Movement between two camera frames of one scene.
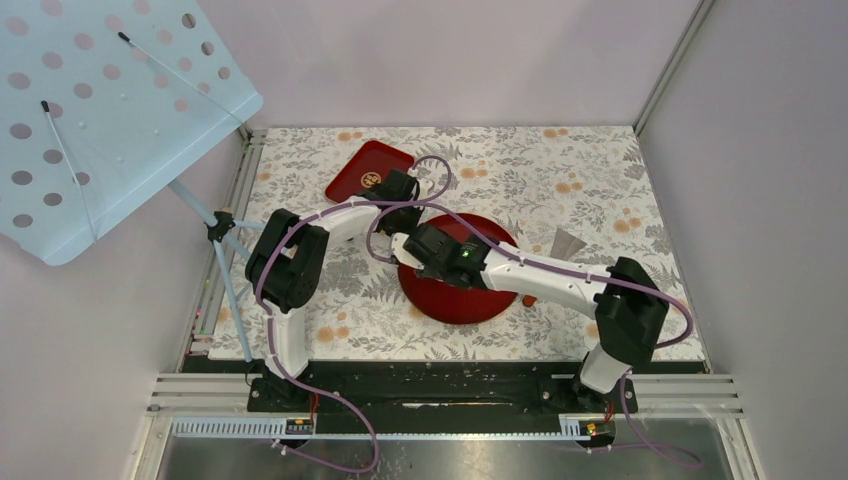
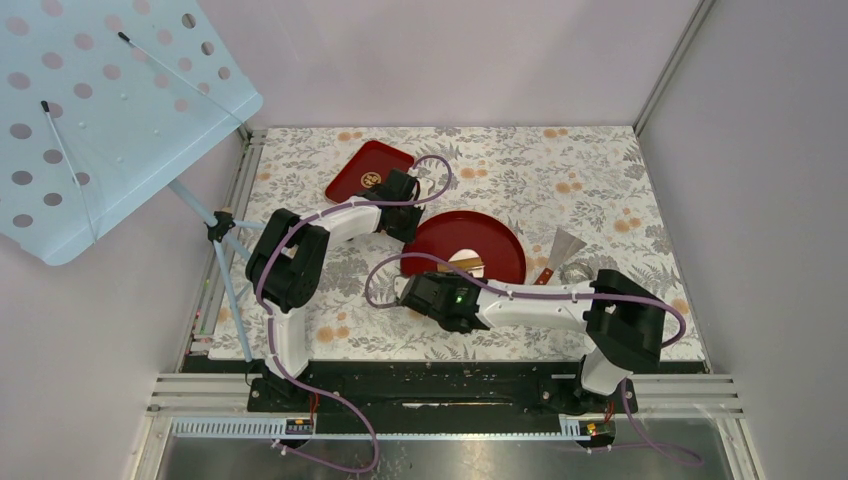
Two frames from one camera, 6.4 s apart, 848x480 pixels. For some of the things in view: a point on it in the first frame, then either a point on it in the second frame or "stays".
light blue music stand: x=103 y=104 stays
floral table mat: x=473 y=244 stays
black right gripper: x=428 y=272 -> x=440 y=277
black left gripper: x=417 y=214 stays
